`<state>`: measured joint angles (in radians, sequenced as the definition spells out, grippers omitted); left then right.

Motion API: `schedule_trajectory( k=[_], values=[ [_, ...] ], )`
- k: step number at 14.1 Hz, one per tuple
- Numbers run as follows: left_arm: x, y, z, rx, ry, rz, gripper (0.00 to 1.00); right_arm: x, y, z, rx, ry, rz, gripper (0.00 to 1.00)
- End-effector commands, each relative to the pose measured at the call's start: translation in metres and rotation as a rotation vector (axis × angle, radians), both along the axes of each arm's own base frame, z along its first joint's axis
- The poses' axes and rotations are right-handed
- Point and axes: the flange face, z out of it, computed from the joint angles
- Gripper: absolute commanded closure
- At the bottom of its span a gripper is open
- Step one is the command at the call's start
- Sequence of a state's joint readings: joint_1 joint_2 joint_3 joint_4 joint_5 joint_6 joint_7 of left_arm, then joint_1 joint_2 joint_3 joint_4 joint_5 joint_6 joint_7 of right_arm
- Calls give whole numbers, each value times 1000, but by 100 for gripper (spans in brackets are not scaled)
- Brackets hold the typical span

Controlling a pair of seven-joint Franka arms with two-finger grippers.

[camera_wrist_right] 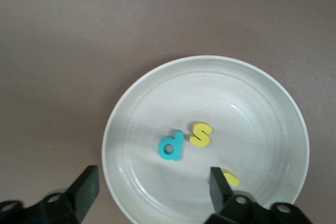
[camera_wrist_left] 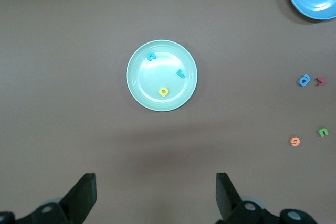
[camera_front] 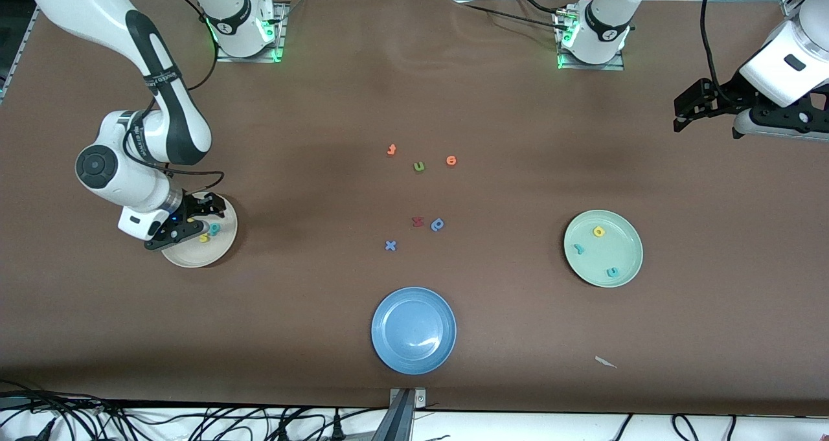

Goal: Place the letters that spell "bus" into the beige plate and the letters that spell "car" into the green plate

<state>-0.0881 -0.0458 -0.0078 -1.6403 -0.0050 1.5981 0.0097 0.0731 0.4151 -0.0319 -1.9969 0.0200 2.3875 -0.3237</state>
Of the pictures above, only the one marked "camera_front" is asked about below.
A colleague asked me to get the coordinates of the beige plate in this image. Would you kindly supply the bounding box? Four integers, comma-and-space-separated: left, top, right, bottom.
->
161, 194, 238, 269

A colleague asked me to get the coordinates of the green plate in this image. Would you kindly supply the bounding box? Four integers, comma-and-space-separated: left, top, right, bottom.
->
563, 209, 644, 289

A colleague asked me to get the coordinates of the brown table cover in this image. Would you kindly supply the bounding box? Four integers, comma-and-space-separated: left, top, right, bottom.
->
0, 0, 829, 416

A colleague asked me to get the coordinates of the blue plate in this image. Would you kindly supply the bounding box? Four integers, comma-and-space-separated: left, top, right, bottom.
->
371, 287, 457, 376

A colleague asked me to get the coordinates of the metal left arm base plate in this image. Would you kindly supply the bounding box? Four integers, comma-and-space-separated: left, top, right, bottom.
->
557, 10, 626, 71

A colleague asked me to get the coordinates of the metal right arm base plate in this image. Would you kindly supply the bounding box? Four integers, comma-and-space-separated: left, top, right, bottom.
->
216, 1, 287, 63

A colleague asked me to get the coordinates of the black base power cable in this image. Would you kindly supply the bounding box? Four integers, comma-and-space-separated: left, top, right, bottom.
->
453, 0, 571, 30

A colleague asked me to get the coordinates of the black cable bundle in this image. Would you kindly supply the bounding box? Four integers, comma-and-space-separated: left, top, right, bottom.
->
0, 379, 140, 441

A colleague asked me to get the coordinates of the black cable tangle with plugs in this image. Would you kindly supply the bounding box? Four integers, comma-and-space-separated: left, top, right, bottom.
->
139, 405, 389, 441

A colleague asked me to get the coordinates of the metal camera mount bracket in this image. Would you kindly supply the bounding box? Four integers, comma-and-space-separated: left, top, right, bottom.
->
371, 387, 427, 441

